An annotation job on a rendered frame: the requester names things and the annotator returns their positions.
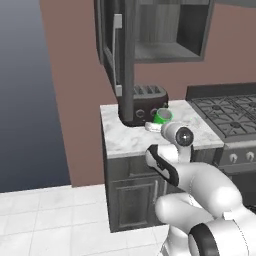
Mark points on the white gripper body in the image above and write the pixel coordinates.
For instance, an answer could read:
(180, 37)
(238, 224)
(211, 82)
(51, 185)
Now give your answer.
(153, 127)

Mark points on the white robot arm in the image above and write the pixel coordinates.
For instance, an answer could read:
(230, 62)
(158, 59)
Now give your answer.
(203, 186)

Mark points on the green mug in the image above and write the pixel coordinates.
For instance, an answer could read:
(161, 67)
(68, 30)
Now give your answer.
(162, 116)

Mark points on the dark grey base cabinet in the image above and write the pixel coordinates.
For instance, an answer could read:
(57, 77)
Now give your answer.
(130, 166)

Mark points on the dark grey base cabinet door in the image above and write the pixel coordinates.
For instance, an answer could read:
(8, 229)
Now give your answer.
(133, 203)

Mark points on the black toaster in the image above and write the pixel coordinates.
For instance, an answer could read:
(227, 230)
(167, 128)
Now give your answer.
(150, 100)

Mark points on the black stove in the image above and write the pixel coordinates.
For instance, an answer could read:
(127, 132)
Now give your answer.
(230, 113)

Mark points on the silver stove knob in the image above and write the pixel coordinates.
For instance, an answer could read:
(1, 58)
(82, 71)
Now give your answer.
(250, 155)
(233, 157)

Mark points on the grey range hood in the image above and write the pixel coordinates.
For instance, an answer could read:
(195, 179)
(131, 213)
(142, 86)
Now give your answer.
(236, 2)

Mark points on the dark grey wall cabinet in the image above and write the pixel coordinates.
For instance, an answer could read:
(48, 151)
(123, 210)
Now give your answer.
(166, 50)

